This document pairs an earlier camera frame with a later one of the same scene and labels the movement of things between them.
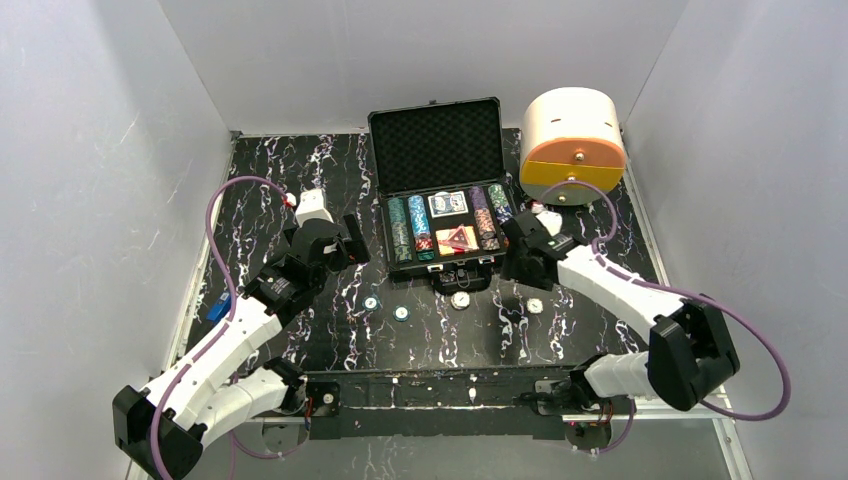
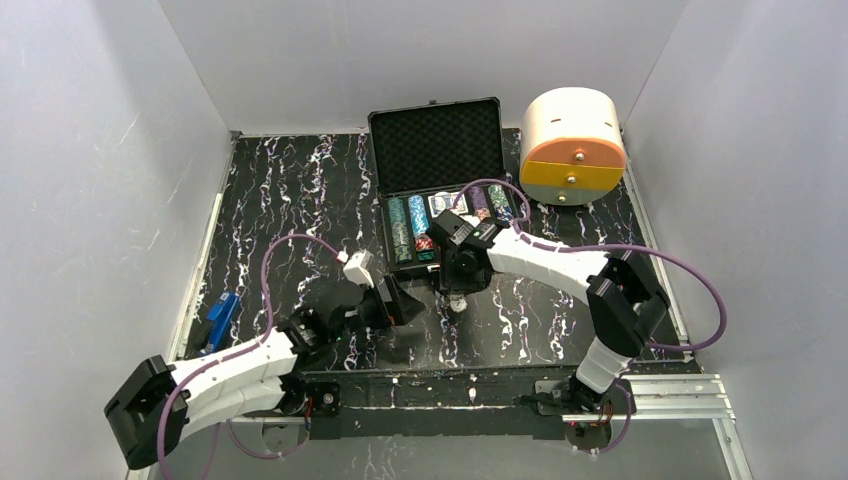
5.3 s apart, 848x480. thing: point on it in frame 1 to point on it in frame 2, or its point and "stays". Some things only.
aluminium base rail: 367,403 stays
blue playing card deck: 443,204 stays
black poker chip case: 439,168 stays
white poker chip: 460,300 stays
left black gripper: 337,247 to 390,302
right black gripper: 521,235 to 457,287
